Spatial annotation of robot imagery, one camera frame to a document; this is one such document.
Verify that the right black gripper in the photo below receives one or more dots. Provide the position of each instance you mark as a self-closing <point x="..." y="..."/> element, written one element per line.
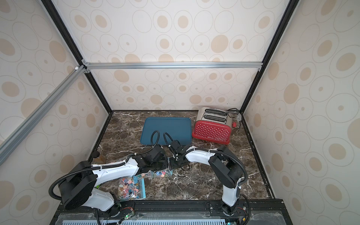
<point x="174" y="161"/>

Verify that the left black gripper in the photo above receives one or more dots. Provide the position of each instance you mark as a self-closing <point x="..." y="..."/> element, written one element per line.
<point x="165" y="159"/>

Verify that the teal plastic tray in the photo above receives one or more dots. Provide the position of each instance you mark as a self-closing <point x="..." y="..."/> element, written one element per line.
<point x="178" y="128"/>

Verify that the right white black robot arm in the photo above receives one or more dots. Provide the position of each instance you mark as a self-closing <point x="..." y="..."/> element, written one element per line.
<point x="229" y="170"/>

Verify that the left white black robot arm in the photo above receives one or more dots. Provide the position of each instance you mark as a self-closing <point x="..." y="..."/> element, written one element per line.
<point x="78" y="187"/>

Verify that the candy ziploc bag front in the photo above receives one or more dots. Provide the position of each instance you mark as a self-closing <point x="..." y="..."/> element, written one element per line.
<point x="131" y="188"/>

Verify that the red silver toaster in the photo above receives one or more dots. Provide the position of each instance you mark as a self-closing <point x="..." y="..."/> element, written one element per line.
<point x="213" y="125"/>

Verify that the brown spice jar black cap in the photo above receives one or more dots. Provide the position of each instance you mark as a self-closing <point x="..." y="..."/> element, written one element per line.
<point x="98" y="158"/>

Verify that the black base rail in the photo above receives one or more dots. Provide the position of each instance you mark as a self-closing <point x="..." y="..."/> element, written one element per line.
<point x="180" y="212"/>

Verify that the horizontal aluminium frame bar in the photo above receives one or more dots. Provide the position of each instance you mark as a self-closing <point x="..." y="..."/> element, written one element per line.
<point x="174" y="65"/>

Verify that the left slanted aluminium frame bar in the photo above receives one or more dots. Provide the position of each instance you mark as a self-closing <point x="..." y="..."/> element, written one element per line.
<point x="16" y="137"/>

